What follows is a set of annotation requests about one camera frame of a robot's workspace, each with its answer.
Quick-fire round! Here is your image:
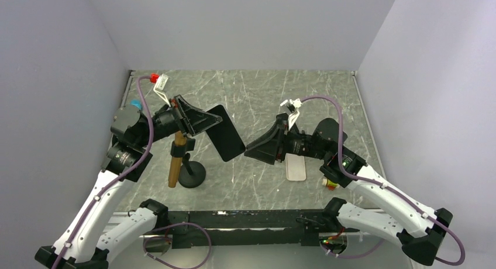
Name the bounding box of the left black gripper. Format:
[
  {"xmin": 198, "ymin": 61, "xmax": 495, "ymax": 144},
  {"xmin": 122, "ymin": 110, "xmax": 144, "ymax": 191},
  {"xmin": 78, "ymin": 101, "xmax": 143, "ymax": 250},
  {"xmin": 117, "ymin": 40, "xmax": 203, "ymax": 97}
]
[{"xmin": 136, "ymin": 94, "xmax": 222, "ymax": 148}]

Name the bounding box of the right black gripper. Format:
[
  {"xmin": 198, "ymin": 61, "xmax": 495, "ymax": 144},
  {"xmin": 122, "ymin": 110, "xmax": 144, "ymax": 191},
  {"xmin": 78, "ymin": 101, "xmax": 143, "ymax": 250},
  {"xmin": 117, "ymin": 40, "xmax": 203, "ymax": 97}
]
[{"xmin": 244, "ymin": 117, "xmax": 329, "ymax": 165}]

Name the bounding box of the beige phone case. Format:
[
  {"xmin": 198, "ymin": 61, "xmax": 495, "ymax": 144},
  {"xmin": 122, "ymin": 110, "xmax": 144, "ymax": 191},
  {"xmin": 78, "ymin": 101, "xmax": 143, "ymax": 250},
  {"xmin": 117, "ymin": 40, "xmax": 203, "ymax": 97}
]
[{"xmin": 285, "ymin": 154, "xmax": 306, "ymax": 182}]

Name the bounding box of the phone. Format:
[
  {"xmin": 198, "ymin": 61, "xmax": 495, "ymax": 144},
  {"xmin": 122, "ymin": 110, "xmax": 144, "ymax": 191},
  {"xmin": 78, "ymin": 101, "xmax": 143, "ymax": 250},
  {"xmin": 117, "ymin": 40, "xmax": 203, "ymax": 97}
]
[{"xmin": 206, "ymin": 104, "xmax": 246, "ymax": 162}]

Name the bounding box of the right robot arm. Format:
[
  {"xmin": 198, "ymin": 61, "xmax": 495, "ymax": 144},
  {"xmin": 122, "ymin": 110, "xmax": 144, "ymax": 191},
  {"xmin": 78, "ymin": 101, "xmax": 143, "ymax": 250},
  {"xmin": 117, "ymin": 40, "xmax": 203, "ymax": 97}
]
[{"xmin": 244, "ymin": 113, "xmax": 453, "ymax": 266}]

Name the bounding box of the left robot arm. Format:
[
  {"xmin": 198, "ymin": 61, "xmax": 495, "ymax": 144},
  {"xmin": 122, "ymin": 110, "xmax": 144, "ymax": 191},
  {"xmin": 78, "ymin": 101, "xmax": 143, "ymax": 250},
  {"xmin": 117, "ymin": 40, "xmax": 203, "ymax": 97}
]
[{"xmin": 35, "ymin": 96, "xmax": 231, "ymax": 268}]

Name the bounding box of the gold microphone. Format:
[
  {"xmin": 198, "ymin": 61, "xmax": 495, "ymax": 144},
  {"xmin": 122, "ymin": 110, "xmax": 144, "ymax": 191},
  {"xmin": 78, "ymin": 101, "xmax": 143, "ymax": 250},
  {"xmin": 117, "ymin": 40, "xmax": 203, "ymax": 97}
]
[{"xmin": 168, "ymin": 131, "xmax": 187, "ymax": 188}]

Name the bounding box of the black microphone stand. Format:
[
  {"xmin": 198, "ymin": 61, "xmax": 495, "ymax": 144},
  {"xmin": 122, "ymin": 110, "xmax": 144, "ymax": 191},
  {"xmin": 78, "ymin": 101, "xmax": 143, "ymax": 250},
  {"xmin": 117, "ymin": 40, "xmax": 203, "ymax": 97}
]
[{"xmin": 170, "ymin": 137, "xmax": 206, "ymax": 188}]

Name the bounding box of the blue toy microphone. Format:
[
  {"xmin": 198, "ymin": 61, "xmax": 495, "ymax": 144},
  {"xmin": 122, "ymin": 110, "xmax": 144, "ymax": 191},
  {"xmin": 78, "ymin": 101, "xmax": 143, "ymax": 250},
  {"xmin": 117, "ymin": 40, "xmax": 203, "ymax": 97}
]
[{"xmin": 129, "ymin": 99, "xmax": 143, "ymax": 111}]

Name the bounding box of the colourful toy brick assembly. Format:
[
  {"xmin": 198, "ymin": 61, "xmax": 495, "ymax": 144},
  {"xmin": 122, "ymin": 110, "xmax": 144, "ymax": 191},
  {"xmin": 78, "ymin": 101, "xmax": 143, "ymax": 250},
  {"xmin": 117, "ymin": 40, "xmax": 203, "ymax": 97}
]
[{"xmin": 322, "ymin": 178, "xmax": 339, "ymax": 191}]

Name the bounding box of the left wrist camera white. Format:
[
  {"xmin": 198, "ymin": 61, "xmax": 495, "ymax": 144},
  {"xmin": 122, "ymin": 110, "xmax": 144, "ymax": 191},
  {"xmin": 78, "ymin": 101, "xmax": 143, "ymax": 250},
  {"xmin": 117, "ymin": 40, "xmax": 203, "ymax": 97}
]
[{"xmin": 150, "ymin": 73, "xmax": 171, "ymax": 107}]

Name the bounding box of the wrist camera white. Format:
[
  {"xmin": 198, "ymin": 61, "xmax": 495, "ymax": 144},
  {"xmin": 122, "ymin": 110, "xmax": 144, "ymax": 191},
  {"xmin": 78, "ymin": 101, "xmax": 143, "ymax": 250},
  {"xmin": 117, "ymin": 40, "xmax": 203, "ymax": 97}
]
[
  {"xmin": 280, "ymin": 98, "xmax": 302, "ymax": 130},
  {"xmin": 150, "ymin": 73, "xmax": 171, "ymax": 107}
]

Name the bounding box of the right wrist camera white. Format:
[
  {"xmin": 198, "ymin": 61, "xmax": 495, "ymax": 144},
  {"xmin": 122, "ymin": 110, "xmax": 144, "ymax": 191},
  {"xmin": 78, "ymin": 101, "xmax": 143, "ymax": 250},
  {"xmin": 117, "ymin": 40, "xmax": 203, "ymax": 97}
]
[{"xmin": 280, "ymin": 98, "xmax": 302, "ymax": 130}]

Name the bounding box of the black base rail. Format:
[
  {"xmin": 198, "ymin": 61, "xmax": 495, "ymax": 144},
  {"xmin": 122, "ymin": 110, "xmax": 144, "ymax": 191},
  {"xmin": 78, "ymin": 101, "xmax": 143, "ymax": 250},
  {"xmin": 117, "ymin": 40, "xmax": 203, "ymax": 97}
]
[{"xmin": 145, "ymin": 209, "xmax": 343, "ymax": 249}]

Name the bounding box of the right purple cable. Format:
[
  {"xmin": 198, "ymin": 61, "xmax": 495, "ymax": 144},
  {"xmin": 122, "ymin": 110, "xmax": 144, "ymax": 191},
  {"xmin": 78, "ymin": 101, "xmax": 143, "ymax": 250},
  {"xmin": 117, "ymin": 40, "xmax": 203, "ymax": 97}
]
[{"xmin": 300, "ymin": 95, "xmax": 466, "ymax": 267}]

